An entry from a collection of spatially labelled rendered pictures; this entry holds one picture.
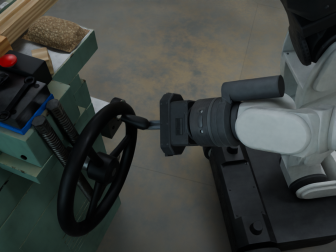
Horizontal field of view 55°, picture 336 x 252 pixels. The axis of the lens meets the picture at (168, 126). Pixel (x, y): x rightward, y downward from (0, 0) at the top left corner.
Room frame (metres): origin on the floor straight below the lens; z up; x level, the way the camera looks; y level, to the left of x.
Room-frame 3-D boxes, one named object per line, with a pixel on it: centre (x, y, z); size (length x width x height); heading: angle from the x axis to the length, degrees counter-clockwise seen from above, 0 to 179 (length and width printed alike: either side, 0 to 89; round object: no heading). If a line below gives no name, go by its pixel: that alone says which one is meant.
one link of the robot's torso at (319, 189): (0.62, -0.58, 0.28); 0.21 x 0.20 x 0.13; 98
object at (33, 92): (0.39, 0.27, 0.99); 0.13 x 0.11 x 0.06; 158
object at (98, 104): (0.65, 0.22, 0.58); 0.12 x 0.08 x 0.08; 68
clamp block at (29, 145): (0.39, 0.27, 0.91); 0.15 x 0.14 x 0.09; 158
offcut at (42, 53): (0.53, 0.27, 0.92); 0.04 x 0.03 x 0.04; 20
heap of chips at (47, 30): (0.66, 0.28, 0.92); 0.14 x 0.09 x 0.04; 68
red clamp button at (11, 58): (0.43, 0.28, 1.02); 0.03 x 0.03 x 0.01
